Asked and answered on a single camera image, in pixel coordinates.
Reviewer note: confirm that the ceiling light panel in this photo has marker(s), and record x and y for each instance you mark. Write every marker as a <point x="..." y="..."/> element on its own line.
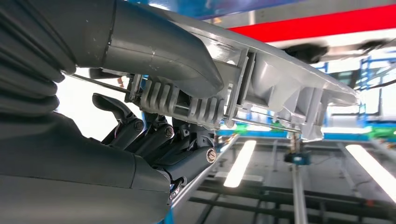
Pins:
<point x="371" y="170"/>
<point x="239" y="164"/>

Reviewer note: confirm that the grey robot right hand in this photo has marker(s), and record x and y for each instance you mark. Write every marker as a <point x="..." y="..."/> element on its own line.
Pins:
<point x="77" y="173"/>

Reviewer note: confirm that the black bulky object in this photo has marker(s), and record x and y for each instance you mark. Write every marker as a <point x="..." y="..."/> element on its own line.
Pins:
<point x="306" y="53"/>

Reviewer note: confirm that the grey ceiling rail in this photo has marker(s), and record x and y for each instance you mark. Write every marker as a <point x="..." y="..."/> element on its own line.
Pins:
<point x="204" y="176"/>

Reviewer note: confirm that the blue ceiling hoist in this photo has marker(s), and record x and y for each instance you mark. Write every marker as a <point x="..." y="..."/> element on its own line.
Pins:
<point x="297" y="157"/>

